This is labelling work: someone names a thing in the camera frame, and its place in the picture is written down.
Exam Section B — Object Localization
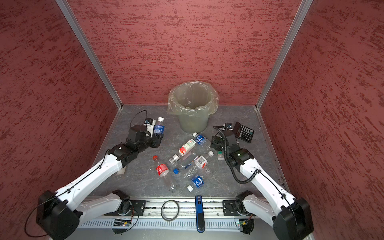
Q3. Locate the blue label bottle white cap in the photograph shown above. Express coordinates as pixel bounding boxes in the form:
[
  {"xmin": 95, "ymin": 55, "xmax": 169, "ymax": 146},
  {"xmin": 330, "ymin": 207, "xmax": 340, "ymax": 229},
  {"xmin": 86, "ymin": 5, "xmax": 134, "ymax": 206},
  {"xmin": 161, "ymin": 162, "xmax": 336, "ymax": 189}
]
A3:
[{"xmin": 153, "ymin": 117, "xmax": 165, "ymax": 135}]

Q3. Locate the red green label bottle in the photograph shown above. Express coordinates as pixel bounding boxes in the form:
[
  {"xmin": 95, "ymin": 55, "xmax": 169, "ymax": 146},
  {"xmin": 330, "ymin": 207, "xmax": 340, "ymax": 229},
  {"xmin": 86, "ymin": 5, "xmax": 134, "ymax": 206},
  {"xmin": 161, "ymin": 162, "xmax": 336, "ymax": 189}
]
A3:
[{"xmin": 169, "ymin": 139, "xmax": 196, "ymax": 165}]

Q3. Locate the red cap cola bottle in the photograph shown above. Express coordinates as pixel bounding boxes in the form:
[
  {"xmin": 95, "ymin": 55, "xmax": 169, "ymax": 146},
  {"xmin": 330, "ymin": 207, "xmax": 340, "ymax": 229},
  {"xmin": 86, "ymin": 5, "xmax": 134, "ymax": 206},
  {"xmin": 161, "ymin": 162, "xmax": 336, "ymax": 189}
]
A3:
[{"xmin": 153, "ymin": 155, "xmax": 178, "ymax": 193}]

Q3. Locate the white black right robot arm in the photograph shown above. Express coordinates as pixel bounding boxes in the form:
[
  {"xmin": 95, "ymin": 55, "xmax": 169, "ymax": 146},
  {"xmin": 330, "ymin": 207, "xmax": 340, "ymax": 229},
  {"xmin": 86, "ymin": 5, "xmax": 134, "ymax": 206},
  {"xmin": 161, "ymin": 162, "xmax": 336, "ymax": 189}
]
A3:
[{"xmin": 214, "ymin": 126, "xmax": 314, "ymax": 240}]

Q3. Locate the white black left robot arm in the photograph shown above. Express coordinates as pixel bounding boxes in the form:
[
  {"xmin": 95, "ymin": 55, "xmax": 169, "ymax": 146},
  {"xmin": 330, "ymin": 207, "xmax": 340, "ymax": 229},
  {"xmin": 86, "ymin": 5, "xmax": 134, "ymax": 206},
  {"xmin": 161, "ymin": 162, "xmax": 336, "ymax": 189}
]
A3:
[{"xmin": 36, "ymin": 125, "xmax": 165, "ymax": 240}]

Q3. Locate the clear plastic bin liner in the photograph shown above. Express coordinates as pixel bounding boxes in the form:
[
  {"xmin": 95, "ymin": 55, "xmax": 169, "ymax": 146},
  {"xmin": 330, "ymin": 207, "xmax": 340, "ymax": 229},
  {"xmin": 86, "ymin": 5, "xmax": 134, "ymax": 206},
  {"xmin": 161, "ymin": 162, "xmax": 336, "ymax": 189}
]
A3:
[{"xmin": 168, "ymin": 81, "xmax": 220, "ymax": 118}]

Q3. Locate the black desk calculator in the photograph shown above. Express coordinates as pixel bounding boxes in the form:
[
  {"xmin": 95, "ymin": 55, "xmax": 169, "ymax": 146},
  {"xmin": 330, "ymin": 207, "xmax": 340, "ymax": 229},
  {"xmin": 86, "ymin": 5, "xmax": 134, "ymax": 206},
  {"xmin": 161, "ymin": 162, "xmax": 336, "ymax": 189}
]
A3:
[{"xmin": 233, "ymin": 122, "xmax": 255, "ymax": 143}]

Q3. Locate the red white label water bottle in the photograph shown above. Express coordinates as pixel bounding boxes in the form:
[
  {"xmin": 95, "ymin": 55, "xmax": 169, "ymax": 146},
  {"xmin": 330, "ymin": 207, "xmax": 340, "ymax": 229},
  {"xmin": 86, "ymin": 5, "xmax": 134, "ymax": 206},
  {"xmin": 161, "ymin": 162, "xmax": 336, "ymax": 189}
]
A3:
[{"xmin": 184, "ymin": 151, "xmax": 214, "ymax": 178}]

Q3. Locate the blue cap clear bottle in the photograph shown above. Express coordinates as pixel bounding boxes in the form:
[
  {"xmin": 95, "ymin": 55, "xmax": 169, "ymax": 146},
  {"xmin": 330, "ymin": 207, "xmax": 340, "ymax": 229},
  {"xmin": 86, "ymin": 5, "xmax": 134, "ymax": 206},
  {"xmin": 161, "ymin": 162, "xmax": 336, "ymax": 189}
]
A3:
[{"xmin": 173, "ymin": 152, "xmax": 198, "ymax": 175}]

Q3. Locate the blue label crushed bottle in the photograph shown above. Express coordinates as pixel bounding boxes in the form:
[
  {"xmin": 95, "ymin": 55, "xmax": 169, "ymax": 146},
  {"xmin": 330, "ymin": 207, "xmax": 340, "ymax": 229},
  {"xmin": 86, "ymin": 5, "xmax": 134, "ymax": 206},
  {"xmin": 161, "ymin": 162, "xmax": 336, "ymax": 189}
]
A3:
[{"xmin": 187, "ymin": 173, "xmax": 212, "ymax": 193}]

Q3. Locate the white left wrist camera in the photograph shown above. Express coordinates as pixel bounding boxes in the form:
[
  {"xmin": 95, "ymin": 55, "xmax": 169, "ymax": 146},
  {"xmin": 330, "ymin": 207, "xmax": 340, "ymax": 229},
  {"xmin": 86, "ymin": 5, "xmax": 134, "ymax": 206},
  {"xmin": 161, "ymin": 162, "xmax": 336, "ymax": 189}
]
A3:
[{"xmin": 144, "ymin": 118, "xmax": 156, "ymax": 138}]

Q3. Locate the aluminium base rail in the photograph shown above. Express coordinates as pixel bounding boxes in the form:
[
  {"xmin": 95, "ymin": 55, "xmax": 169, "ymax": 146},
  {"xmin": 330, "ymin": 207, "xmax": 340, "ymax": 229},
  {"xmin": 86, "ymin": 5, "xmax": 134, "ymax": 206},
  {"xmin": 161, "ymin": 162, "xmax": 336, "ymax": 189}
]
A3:
[{"xmin": 78, "ymin": 197, "xmax": 270, "ymax": 233}]

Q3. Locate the black cable ring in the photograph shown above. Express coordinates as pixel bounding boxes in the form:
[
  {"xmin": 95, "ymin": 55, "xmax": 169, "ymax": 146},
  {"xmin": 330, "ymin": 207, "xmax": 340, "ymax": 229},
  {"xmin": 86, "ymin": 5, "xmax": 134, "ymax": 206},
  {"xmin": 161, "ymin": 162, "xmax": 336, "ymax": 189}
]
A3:
[{"xmin": 160, "ymin": 200, "xmax": 180, "ymax": 222}]

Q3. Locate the blue black handle tool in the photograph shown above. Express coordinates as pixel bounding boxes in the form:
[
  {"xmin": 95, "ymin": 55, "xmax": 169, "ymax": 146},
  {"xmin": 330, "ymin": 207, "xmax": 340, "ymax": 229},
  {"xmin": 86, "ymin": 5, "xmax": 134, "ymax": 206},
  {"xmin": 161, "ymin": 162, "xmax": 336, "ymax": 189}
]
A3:
[{"xmin": 195, "ymin": 196, "xmax": 206, "ymax": 233}]

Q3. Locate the aluminium left corner post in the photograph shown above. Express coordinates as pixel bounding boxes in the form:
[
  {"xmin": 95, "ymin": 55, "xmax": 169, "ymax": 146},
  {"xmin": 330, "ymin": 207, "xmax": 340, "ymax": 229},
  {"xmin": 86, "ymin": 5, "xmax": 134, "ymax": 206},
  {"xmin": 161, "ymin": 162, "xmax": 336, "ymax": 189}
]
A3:
[{"xmin": 56, "ymin": 0, "xmax": 124, "ymax": 111}]

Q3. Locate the aluminium corner post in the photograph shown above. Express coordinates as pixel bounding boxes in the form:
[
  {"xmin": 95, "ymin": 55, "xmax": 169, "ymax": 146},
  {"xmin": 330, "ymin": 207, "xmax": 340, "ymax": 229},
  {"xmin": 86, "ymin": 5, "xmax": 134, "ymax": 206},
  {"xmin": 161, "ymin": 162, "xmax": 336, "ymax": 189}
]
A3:
[
  {"xmin": 56, "ymin": 0, "xmax": 124, "ymax": 111},
  {"xmin": 256, "ymin": 0, "xmax": 313, "ymax": 111}
]

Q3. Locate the aluminium right corner post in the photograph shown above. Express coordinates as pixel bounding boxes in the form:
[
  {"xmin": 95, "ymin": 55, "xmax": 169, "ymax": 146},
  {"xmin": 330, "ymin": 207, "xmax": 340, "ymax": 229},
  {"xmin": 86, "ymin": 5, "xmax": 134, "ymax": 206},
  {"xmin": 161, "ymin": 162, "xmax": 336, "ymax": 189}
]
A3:
[{"xmin": 256, "ymin": 0, "xmax": 313, "ymax": 111}]

